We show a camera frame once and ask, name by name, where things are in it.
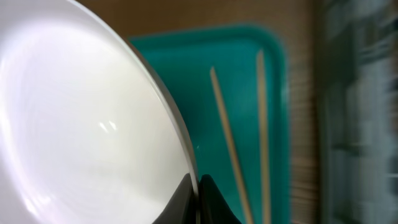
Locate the white round plate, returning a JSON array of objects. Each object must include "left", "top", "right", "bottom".
[{"left": 1, "top": 1, "right": 200, "bottom": 223}]

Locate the teal plastic tray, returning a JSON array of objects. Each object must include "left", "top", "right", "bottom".
[{"left": 130, "top": 25, "right": 290, "bottom": 223}]

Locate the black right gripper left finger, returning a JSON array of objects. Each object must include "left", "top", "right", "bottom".
[{"left": 153, "top": 174, "right": 196, "bottom": 224}]

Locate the wooden chopstick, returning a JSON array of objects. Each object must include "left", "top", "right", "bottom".
[
  {"left": 210, "top": 67, "right": 254, "bottom": 224},
  {"left": 256, "top": 50, "right": 272, "bottom": 224}
]

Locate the right wooden chopstick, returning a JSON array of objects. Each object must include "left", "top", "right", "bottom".
[{"left": 256, "top": 50, "right": 272, "bottom": 224}]

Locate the grey dishwasher rack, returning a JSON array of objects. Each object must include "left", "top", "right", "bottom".
[{"left": 315, "top": 0, "right": 397, "bottom": 223}]

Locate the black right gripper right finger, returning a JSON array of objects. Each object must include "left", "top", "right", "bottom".
[{"left": 199, "top": 174, "right": 241, "bottom": 224}]

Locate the left wooden chopstick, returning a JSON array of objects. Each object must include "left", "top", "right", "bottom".
[{"left": 210, "top": 67, "right": 254, "bottom": 224}]

